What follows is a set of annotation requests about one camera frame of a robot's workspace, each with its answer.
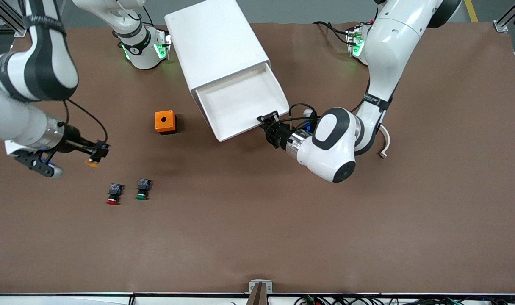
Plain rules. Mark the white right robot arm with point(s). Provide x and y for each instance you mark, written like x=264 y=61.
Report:
x=12 y=123

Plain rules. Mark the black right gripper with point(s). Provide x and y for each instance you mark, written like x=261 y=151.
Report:
x=72 y=141

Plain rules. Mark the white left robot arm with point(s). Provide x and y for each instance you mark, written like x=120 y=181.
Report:
x=338 y=144

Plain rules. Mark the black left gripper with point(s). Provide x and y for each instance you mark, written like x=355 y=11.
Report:
x=279 y=136

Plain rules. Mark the red mushroom push button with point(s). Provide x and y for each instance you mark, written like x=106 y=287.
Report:
x=114 y=190

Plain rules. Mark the white curved plastic bracket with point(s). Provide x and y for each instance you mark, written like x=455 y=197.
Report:
x=387 y=146

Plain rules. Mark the grey metal camera mount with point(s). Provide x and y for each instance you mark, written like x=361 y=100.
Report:
x=261 y=292

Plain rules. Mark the brown table cover sheet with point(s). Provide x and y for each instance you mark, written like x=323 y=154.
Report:
x=257 y=220

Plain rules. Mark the green mushroom push button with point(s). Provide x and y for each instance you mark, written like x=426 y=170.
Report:
x=143 y=186

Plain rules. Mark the orange button enclosure box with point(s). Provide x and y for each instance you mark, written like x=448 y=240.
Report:
x=164 y=120

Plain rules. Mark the yellow mushroom push button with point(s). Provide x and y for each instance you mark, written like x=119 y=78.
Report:
x=92 y=163

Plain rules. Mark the aluminium frame profile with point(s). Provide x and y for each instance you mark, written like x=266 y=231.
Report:
x=9 y=21
x=501 y=26

